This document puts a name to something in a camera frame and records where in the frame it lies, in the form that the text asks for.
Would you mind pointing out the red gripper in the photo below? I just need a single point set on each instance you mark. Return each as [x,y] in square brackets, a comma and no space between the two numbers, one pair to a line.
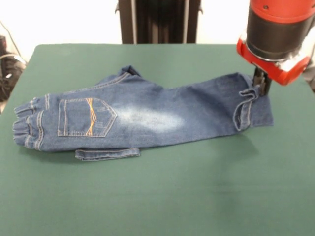
[283,71]

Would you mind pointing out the blue denim jeans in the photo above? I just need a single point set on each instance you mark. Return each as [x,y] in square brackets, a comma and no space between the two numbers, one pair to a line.
[147,115]

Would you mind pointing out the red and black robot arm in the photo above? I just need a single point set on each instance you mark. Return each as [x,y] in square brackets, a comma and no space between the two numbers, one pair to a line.
[278,24]

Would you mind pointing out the black wheeled stand base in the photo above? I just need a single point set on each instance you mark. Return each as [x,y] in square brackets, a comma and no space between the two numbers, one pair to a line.
[9,73]
[310,78]

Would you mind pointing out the dark green table cloth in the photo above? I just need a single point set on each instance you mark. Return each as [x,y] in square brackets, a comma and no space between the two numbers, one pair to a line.
[172,196]

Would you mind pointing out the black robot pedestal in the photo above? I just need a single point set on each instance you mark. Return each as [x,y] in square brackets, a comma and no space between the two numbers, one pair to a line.
[160,22]

